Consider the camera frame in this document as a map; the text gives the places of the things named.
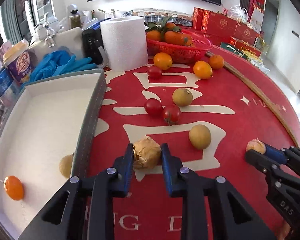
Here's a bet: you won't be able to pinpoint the brown walnut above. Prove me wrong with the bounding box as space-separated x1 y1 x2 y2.
133 136 161 170

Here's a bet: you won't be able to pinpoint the small orange with stem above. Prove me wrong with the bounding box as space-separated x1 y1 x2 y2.
2 176 25 201

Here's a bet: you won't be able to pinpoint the brown kiwi lower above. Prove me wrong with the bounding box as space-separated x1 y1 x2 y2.
189 125 211 150

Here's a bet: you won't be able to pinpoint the red cherry tomato far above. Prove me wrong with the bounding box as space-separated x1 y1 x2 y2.
147 66 162 79

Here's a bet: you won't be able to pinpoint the pale walnut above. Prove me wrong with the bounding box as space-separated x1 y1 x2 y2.
246 139 266 154

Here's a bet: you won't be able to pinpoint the black speaker device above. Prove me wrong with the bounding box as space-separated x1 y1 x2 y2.
82 29 103 65

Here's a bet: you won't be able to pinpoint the walnut inside tray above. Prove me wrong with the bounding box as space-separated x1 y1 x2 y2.
59 154 74 179

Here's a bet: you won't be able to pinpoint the brown kiwi upper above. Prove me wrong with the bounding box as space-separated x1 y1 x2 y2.
172 88 193 107

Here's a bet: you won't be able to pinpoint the long wooden back scratcher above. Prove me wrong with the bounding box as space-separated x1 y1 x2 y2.
205 47 300 147

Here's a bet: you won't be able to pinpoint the blue rubber gloves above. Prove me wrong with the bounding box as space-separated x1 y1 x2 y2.
21 50 97 88

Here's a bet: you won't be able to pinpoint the red gift boxes stack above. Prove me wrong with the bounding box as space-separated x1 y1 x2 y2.
192 7 261 57

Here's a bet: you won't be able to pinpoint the blue drink can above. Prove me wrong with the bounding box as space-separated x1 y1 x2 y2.
0 67 21 108

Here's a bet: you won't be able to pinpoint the silver rabbit figurine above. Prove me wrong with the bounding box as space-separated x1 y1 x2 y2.
34 12 57 48

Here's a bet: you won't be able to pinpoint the white paper towel roll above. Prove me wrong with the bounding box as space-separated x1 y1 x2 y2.
100 16 148 72

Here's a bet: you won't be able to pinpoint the red cherry tomato left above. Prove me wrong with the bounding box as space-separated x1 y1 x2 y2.
144 98 162 116

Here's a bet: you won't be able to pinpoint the purple instant noodle cup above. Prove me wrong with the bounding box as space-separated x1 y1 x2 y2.
3 40 34 85

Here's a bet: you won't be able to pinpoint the grey white tray box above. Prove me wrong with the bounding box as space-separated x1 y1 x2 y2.
0 69 107 239

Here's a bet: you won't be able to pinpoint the red cherry tomato with stem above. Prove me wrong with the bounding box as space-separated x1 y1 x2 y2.
162 105 181 126

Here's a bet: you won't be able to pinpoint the brown kiwi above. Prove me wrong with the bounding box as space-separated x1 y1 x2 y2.
172 88 193 107
189 125 211 150

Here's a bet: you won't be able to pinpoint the red plastic fruit basket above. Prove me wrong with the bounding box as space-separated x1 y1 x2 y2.
147 29 213 64

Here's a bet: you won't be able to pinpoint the red round table mat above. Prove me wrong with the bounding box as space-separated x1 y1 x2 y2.
88 64 295 235

